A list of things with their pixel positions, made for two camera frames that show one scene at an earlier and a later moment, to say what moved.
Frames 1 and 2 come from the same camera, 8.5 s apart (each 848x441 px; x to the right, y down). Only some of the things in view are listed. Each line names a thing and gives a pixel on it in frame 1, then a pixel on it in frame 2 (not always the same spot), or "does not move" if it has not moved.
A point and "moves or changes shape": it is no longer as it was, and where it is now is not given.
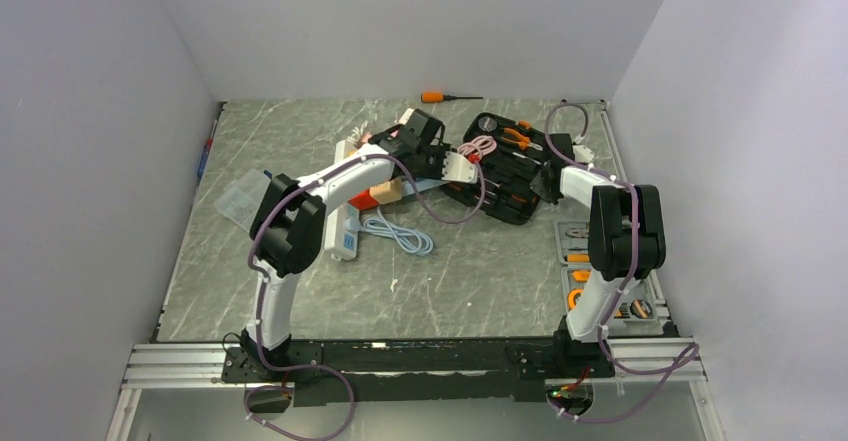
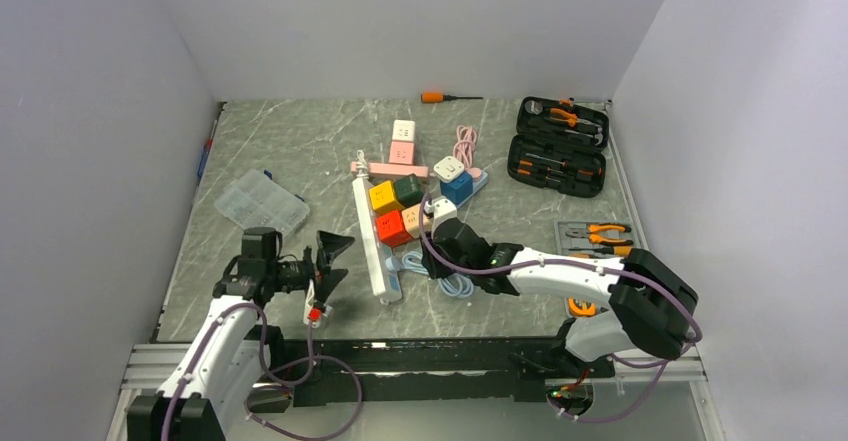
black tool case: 509,173 moves or changes shape
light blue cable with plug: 414,241 → 457,285
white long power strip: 342,222 → 381,261
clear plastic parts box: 241,198 does not move
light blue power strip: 421,185 moves or changes shape
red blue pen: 206,151 does not move
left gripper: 440,151 → 327,246
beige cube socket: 387,192 → 411,216
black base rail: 419,372 does not move
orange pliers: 523,141 → 570,118
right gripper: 539,188 → 433,271
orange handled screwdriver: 441,97 does not move
